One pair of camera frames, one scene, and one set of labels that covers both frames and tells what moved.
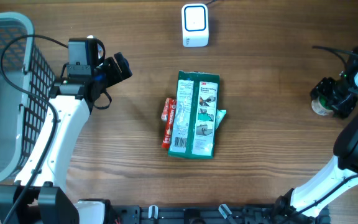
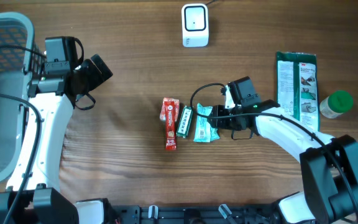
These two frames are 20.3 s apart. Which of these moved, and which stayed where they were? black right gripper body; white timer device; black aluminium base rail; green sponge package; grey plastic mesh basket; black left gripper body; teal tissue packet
Moved: black right gripper body; black left gripper body; teal tissue packet; green sponge package
Stayed: grey plastic mesh basket; white timer device; black aluminium base rail
